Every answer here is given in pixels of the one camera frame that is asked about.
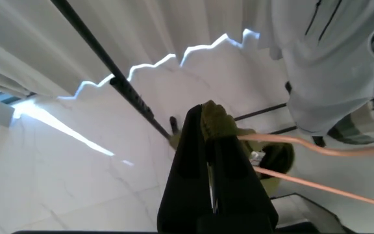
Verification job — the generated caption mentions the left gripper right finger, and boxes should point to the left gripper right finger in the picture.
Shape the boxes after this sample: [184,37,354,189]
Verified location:
[206,135,279,232]

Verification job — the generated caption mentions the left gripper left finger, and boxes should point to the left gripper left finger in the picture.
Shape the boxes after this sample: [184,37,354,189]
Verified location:
[156,103,214,232]

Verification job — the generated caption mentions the green garment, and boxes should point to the green garment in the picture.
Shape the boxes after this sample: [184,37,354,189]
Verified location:
[169,99,296,198]

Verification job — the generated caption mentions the pink clothes hanger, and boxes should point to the pink clothes hanger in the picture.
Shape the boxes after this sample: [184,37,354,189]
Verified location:
[237,132,374,211]

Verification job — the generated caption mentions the pale grey shorts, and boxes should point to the pale grey shorts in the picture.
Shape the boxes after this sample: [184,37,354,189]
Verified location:
[258,0,374,137]

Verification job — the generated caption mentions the white laundry basket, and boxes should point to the white laundry basket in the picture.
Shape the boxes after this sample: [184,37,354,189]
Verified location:
[326,76,374,146]

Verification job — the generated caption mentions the black clothes rack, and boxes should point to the black clothes rack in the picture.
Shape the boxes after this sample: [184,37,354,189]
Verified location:
[49,0,327,148]

